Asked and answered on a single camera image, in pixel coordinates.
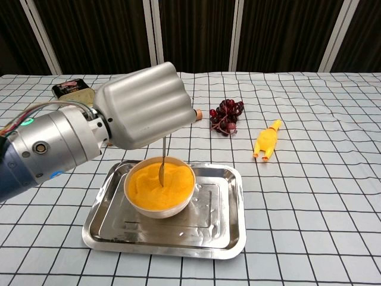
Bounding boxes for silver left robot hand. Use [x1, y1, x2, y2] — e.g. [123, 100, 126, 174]
[93, 61, 193, 150]

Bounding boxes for silver metal spoon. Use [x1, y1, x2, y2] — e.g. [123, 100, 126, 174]
[158, 136, 167, 188]

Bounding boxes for bowl of orange powder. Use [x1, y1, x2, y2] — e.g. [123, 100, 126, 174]
[123, 156, 196, 220]

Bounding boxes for rectangular stainless steel tray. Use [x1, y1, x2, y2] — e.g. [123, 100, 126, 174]
[82, 160, 247, 260]

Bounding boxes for wooden rolling pin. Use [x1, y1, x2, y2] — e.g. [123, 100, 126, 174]
[105, 109, 204, 147]

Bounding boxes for black luncheon meat tin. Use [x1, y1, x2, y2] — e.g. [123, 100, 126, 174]
[51, 78, 96, 108]

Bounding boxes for bunch of red grapes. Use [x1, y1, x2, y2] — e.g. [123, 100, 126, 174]
[209, 99, 245, 137]

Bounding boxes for dark folding screen white frames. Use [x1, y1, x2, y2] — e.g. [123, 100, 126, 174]
[0, 0, 381, 76]

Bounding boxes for yellow rubber chicken toy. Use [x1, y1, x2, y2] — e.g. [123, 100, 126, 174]
[252, 119, 283, 163]

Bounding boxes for white checked tablecloth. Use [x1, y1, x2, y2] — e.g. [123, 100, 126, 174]
[0, 71, 381, 286]

